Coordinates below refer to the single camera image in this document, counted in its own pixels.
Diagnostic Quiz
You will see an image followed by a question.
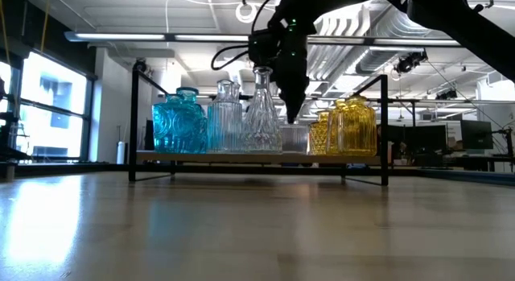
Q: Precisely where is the yellow ribbed wide-mouth vase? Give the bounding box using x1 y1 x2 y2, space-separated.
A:
336 94 378 156

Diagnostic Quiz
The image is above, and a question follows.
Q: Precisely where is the teal embossed glass vase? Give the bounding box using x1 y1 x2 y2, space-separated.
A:
151 93 202 155

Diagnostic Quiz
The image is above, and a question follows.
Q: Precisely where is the white ring pendant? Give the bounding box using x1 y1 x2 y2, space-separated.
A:
235 1 258 24

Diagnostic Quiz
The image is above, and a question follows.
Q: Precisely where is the clear round glass vase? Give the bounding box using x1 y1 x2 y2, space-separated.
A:
280 124 310 155

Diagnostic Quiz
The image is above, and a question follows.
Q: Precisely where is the black computer monitor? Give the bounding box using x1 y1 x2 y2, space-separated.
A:
388 124 448 158
460 119 494 151
143 119 156 151

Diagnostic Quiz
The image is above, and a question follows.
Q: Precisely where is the long linear ceiling light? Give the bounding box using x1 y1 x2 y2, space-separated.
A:
64 30 464 48

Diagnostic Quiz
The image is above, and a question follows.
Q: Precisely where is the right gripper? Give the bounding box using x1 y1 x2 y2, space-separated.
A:
274 28 311 126

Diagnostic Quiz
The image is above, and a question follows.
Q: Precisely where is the large window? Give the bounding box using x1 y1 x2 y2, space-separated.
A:
0 51 97 164

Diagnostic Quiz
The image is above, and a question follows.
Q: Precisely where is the black track spotlight cluster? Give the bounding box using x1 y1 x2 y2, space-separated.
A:
435 88 459 101
393 50 429 76

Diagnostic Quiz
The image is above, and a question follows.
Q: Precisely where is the clear conical glass vase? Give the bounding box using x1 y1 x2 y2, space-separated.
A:
242 66 283 155

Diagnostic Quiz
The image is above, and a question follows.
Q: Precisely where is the black equipment stand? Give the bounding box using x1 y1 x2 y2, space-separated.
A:
0 110 46 184

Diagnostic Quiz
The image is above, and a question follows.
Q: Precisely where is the silver ventilation duct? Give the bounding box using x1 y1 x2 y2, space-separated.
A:
353 0 468 76

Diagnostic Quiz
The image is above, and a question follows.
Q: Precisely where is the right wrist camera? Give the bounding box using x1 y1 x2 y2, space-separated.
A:
247 29 282 67

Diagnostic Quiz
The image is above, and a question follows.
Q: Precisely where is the wooden shelf black metal frame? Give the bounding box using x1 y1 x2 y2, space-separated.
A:
128 70 389 186

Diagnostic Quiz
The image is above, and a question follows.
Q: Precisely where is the clear ribbed glass vase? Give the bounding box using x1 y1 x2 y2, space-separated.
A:
207 79 244 155

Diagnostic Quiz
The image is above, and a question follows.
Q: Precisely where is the office desk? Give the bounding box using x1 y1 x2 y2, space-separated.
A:
442 151 515 172

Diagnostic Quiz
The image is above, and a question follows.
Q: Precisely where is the yellow hanging strap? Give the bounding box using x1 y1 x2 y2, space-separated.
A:
39 2 51 53

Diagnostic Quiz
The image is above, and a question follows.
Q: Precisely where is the yellow square hobnail vase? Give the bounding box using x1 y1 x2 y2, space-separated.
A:
308 110 332 155

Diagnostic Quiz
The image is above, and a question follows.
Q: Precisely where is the black aluminium table frame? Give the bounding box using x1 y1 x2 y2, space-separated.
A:
0 162 515 188

